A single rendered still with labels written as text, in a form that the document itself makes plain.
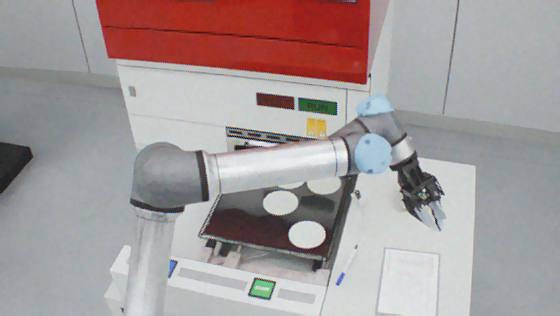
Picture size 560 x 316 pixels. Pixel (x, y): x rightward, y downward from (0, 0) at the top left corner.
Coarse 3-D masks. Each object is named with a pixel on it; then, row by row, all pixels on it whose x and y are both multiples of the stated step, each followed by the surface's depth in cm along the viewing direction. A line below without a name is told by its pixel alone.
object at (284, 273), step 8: (216, 256) 155; (240, 264) 152; (248, 264) 152; (256, 264) 152; (256, 272) 150; (264, 272) 150; (272, 272) 150; (280, 272) 150; (288, 272) 150; (296, 272) 150; (304, 280) 147; (312, 280) 147
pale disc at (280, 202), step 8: (280, 192) 171; (288, 192) 170; (264, 200) 168; (272, 200) 168; (280, 200) 168; (288, 200) 168; (296, 200) 168; (272, 208) 165; (280, 208) 165; (288, 208) 165
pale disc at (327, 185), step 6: (312, 180) 174; (318, 180) 174; (324, 180) 174; (330, 180) 174; (336, 180) 174; (312, 186) 172; (318, 186) 172; (324, 186) 172; (330, 186) 172; (336, 186) 172; (318, 192) 170; (324, 192) 170; (330, 192) 170
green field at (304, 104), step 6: (300, 102) 170; (306, 102) 169; (312, 102) 168; (318, 102) 168; (324, 102) 167; (330, 102) 167; (300, 108) 171; (306, 108) 170; (312, 108) 170; (318, 108) 169; (324, 108) 169; (330, 108) 168
